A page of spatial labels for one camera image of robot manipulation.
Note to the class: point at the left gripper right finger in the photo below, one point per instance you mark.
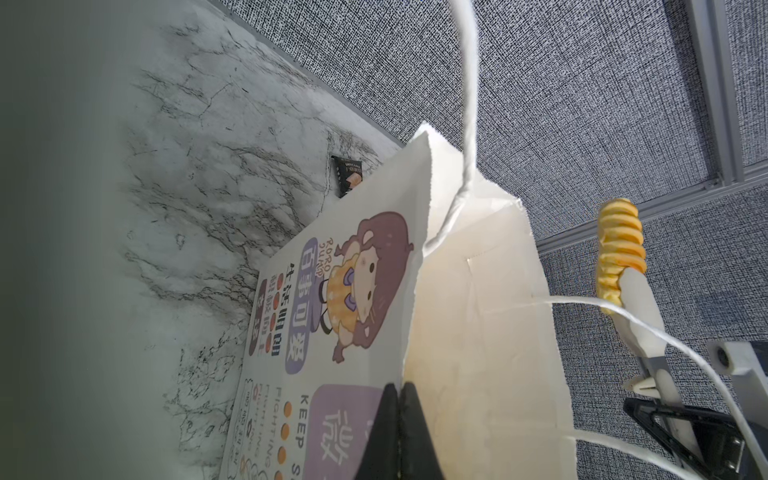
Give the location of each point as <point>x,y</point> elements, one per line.
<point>418,459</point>

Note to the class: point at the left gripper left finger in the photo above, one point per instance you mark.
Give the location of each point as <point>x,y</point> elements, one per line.
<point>380,459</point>

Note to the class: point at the striped twisted bread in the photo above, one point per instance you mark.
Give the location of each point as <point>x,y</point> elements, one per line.
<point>620,246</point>

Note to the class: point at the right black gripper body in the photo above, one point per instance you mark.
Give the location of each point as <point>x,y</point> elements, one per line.
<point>707,441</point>

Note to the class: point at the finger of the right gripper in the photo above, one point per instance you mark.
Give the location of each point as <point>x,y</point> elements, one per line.
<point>636,296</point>

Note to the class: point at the white patterned paper bag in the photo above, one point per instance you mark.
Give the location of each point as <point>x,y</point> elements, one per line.
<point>427,273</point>

